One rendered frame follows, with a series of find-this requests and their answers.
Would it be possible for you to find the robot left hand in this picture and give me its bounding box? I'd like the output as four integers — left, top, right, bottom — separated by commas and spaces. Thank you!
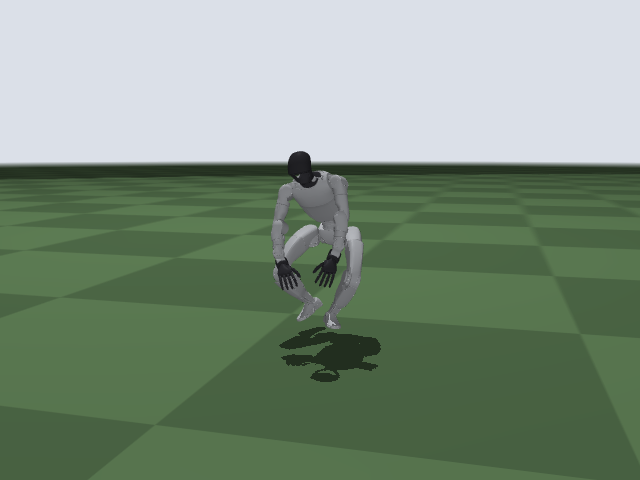
313, 249, 341, 288

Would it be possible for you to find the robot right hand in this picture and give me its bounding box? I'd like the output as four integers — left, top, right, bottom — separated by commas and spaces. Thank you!
275, 257, 301, 290

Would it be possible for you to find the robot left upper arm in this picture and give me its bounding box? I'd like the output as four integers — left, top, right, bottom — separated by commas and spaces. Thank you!
328, 175, 349, 224

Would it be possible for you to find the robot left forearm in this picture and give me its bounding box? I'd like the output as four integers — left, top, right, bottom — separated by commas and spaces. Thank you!
330, 211, 348, 258

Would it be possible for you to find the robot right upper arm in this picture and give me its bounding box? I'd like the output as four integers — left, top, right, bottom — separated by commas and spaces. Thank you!
272, 182, 293, 235

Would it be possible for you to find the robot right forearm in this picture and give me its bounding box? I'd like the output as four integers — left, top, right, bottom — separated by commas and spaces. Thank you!
271, 220, 285, 263

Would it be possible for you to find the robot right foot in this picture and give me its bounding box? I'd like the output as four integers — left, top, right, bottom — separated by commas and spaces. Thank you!
297, 297, 323, 322

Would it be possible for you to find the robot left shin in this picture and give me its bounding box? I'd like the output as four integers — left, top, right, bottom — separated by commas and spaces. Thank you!
327, 275, 361, 315

